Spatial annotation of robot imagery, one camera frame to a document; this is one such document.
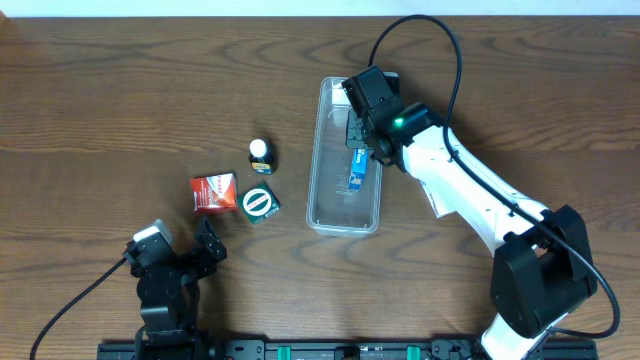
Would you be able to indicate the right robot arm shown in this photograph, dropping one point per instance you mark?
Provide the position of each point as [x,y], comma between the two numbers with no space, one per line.
[542,264]

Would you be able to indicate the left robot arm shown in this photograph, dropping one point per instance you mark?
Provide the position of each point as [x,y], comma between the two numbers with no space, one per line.
[172,323]

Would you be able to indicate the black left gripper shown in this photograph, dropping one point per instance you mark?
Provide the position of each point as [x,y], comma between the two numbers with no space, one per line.
[189,259]

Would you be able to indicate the clear plastic container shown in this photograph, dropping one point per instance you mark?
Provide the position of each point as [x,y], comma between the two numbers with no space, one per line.
[333,208]

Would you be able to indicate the blue cooling patch packet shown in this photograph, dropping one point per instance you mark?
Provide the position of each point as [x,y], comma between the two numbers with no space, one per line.
[358,169]

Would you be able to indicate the red Panadol box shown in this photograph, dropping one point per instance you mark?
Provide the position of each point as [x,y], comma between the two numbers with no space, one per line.
[215,193]

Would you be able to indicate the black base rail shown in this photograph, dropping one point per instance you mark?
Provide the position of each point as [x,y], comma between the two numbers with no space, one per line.
[442,349]

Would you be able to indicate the white green medicine box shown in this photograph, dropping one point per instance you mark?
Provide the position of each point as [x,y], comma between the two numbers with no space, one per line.
[439,205]

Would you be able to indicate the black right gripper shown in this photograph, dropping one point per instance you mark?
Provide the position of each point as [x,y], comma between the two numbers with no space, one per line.
[357,130]

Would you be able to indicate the green Zam-Buk box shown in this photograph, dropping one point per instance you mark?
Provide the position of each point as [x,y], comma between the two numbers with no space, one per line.
[259,203]

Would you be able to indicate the dark cough syrup bottle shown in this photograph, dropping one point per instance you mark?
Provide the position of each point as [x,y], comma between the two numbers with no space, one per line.
[261,157]

